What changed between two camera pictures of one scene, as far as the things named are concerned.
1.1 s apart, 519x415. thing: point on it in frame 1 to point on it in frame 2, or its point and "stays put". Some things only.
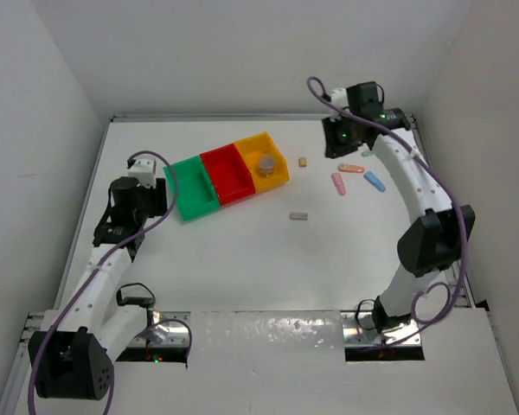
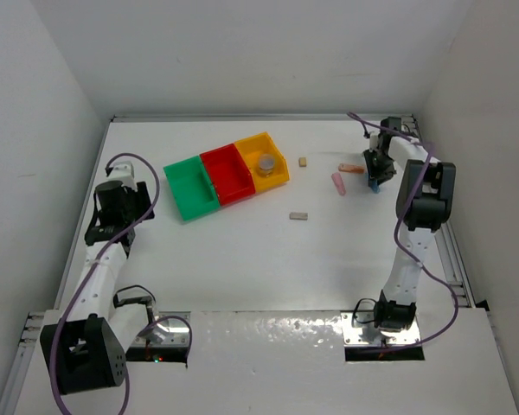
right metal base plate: (359, 328) stays put
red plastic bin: (229, 174) stays put
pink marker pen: (339, 183) stays put
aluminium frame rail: (460, 283) stays put
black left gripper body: (158, 201) to (108, 231)
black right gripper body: (341, 136) to (381, 166)
